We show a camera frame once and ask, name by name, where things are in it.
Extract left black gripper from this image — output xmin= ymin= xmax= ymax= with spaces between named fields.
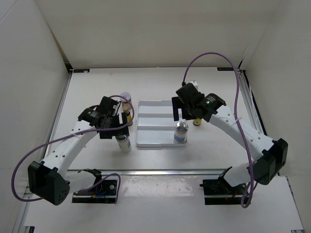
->
xmin=100 ymin=112 xmax=129 ymax=139

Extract silver lid white bottle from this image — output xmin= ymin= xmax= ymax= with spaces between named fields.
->
xmin=115 ymin=135 xmax=132 ymax=152

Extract yellow label bottle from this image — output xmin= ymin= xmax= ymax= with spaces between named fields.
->
xmin=193 ymin=118 xmax=202 ymax=126
xmin=125 ymin=111 xmax=133 ymax=126

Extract silver lid blue bottle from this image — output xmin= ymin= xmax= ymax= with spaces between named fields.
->
xmin=173 ymin=121 xmax=189 ymax=144

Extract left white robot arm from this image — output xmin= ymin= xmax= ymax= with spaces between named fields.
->
xmin=28 ymin=96 xmax=129 ymax=205

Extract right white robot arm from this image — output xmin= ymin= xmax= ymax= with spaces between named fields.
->
xmin=172 ymin=83 xmax=288 ymax=194

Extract left brown spice jar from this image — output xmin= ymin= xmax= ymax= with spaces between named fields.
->
xmin=120 ymin=92 xmax=132 ymax=112

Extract white tiered tray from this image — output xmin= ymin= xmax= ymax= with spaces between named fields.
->
xmin=136 ymin=100 xmax=186 ymax=148

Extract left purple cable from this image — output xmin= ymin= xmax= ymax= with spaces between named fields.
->
xmin=11 ymin=95 xmax=135 ymax=202

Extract purple cable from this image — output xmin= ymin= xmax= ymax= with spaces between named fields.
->
xmin=11 ymin=95 xmax=135 ymax=202
xmin=182 ymin=51 xmax=258 ymax=209

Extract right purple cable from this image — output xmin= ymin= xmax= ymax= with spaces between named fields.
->
xmin=182 ymin=51 xmax=258 ymax=209

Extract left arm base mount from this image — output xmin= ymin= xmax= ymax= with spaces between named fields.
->
xmin=71 ymin=169 xmax=121 ymax=204

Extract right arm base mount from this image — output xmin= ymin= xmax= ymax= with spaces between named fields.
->
xmin=199 ymin=167 xmax=246 ymax=205

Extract aluminium frame rail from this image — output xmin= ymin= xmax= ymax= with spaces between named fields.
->
xmin=14 ymin=168 xmax=277 ymax=233

